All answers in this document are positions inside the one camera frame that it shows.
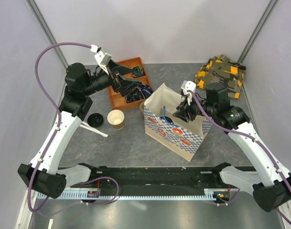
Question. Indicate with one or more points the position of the cardboard cup carrier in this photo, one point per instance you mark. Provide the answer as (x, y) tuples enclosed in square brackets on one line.
[(141, 107)]

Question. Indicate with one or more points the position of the black patterned rolled sock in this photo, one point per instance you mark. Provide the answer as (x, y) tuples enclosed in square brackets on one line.
[(133, 96)]

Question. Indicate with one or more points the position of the camouflage cloth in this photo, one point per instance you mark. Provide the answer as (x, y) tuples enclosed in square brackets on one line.
[(222, 70)]

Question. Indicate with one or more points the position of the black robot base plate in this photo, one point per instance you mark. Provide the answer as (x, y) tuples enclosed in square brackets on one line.
[(155, 180)]

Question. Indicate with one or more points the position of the checkered paper takeout bag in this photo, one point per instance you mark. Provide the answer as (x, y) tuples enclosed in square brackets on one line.
[(182, 138)]

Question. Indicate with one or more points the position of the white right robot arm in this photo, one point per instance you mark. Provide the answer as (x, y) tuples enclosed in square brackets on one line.
[(271, 187)]

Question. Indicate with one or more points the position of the green blue rolled sock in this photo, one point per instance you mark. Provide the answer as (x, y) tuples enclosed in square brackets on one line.
[(138, 71)]

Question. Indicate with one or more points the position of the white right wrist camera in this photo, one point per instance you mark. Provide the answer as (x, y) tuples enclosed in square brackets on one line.
[(188, 88)]

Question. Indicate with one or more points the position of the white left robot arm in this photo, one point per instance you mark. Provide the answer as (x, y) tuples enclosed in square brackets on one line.
[(42, 174)]

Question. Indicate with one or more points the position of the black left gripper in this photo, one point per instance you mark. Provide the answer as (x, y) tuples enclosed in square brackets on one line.
[(124, 86)]

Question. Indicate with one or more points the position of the grey slotted cable duct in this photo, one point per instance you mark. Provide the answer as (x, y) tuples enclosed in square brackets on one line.
[(88, 194)]

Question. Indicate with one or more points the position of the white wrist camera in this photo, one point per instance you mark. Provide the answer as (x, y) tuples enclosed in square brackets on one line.
[(188, 88), (102, 57)]

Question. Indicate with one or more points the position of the paper cup near tray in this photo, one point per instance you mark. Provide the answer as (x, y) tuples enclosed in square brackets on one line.
[(116, 119)]

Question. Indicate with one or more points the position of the black plastic cup lid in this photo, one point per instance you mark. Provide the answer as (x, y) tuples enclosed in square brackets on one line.
[(95, 120)]

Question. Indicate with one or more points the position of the wrapped straw middle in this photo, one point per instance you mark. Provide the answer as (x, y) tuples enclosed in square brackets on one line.
[(94, 130)]

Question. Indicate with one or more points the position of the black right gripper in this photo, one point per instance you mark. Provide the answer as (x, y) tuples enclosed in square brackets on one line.
[(183, 115)]

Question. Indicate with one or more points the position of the blue striped rolled sock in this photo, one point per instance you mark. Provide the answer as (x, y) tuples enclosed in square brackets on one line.
[(144, 91)]

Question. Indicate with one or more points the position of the wrapped straw upper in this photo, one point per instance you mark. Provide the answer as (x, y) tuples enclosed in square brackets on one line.
[(85, 124)]

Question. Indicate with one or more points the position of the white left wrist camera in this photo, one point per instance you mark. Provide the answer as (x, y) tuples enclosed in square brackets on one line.
[(102, 57)]

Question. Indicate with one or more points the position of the wrapped straw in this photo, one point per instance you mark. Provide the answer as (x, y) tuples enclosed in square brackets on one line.
[(94, 130), (85, 124)]

